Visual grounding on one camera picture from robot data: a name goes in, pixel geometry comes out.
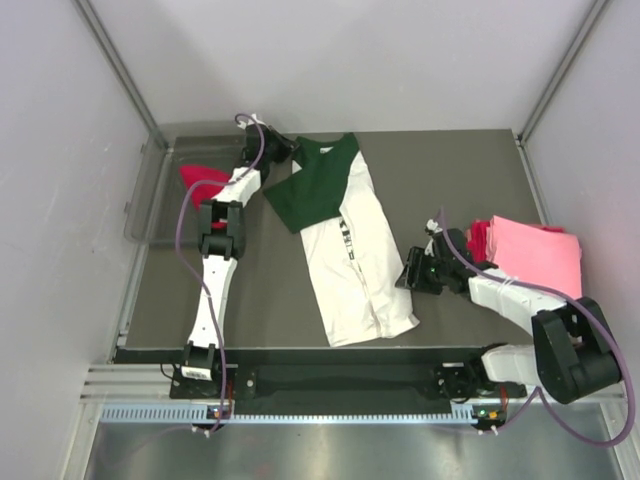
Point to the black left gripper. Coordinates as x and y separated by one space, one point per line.
285 145

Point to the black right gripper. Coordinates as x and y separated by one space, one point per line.
412 275

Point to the white and green t-shirt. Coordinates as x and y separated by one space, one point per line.
353 261

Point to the pink t-shirt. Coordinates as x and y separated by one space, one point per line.
534 255

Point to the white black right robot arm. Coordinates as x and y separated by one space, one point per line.
570 356

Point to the crimson red t-shirt in bin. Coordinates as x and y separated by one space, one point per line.
190 175

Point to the clear grey plastic bin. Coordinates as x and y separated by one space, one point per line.
153 210

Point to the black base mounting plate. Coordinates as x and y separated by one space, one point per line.
347 379

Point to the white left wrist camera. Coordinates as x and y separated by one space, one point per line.
253 119

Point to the left aluminium frame post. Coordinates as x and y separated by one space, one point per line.
109 50

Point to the aluminium frame post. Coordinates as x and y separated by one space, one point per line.
109 50
577 43

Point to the right aluminium frame post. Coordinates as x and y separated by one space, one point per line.
577 43

